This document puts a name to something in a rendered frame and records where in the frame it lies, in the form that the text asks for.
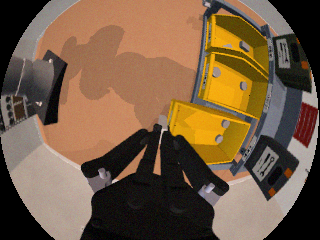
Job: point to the dark grey metal shelf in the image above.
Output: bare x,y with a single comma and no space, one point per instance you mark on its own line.
282,104

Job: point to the yellow bin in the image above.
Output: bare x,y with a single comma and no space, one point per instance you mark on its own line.
200,130
233,29
225,90

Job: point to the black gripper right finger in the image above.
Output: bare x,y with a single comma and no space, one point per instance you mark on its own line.
195,169

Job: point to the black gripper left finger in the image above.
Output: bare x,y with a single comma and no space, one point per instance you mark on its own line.
100,172

